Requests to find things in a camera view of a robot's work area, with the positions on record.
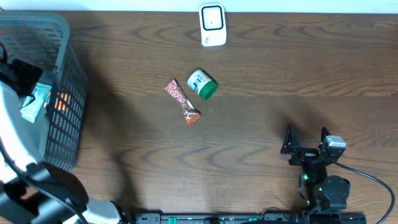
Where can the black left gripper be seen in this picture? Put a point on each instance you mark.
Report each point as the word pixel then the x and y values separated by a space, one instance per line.
pixel 21 71

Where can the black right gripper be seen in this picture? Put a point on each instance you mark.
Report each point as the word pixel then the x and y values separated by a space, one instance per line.
pixel 305 154

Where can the teal wet wipes packet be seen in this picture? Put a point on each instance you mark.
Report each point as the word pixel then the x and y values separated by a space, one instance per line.
pixel 33 104

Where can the orange Kleenex tissue pack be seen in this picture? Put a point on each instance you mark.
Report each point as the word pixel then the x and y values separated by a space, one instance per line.
pixel 61 102

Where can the red Topps candy bar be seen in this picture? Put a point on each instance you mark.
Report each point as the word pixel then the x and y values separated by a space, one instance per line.
pixel 189 111

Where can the green lidded white jar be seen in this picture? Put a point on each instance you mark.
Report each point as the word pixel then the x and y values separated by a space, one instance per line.
pixel 202 84

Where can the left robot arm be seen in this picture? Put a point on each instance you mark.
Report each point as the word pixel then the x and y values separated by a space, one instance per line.
pixel 35 191

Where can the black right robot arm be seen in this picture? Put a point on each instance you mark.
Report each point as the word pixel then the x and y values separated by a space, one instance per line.
pixel 323 192

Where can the grey plastic mesh basket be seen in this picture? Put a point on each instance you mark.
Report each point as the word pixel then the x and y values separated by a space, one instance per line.
pixel 42 40

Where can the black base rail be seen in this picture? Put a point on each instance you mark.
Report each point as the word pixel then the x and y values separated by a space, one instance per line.
pixel 268 217

